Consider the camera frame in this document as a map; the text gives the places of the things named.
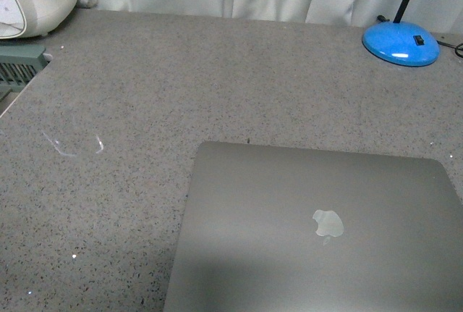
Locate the grey laptop computer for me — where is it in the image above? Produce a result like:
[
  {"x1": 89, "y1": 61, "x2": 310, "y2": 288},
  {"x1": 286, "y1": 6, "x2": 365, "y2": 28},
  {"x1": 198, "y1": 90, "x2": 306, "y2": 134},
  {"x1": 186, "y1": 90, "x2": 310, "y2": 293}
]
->
[{"x1": 164, "y1": 142, "x2": 462, "y2": 311}]

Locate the blue desk lamp base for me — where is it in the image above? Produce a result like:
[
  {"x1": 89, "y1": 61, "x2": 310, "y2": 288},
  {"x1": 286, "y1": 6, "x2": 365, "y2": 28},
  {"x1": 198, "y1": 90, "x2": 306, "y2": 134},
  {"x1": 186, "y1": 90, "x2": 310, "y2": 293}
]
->
[{"x1": 362, "y1": 22, "x2": 440, "y2": 67}]

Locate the green plastic rack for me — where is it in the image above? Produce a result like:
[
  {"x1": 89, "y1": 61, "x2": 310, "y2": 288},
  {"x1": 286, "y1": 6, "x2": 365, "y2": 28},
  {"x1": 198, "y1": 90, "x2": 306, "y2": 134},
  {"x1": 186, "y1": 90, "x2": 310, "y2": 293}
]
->
[{"x1": 1, "y1": 44, "x2": 48, "y2": 92}]

